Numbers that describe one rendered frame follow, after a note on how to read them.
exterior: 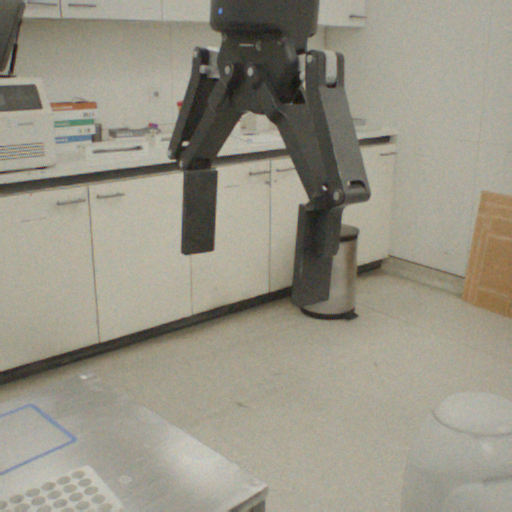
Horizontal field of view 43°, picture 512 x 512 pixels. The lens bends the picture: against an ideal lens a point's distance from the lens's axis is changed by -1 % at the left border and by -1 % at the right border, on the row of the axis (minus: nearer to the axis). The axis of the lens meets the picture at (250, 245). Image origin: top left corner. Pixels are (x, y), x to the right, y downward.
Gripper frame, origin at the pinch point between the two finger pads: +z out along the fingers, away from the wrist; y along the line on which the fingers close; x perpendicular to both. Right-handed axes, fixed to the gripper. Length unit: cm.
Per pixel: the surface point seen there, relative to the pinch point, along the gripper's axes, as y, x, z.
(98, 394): 53, -14, 40
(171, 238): 217, -132, 67
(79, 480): 26.2, 2.2, 34.1
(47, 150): 218, -72, 23
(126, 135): 254, -127, 22
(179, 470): 27.7, -13.0, 39.4
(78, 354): 221, -86, 117
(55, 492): 26.3, 5.2, 34.6
